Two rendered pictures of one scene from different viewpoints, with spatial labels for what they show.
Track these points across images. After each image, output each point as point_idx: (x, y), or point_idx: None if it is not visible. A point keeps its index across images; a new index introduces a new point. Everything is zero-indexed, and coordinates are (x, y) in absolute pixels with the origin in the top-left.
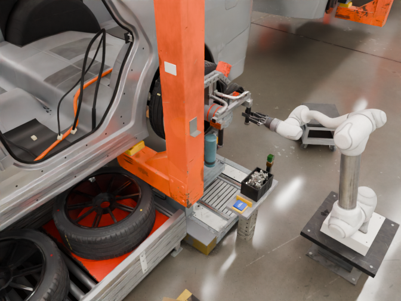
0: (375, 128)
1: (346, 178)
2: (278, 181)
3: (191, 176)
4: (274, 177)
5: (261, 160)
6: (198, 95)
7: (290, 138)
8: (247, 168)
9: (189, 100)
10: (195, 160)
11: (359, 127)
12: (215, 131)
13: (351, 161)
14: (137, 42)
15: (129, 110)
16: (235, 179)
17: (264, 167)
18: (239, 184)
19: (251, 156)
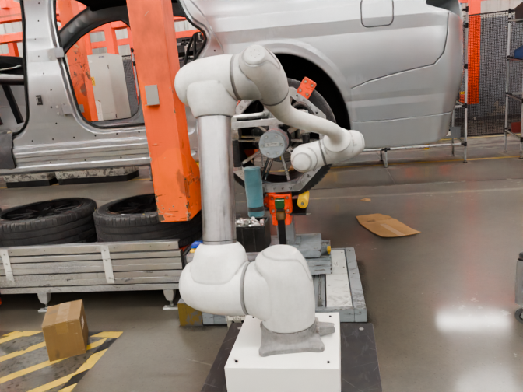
0: (239, 74)
1: (199, 169)
2: (391, 328)
3: (159, 170)
4: (394, 321)
5: (413, 299)
6: (156, 57)
7: (293, 166)
8: (377, 296)
9: (142, 57)
10: (163, 149)
11: (198, 61)
12: (296, 183)
13: (198, 131)
14: (208, 43)
15: (193, 117)
16: (326, 287)
17: (402, 306)
18: (320, 292)
19: (408, 290)
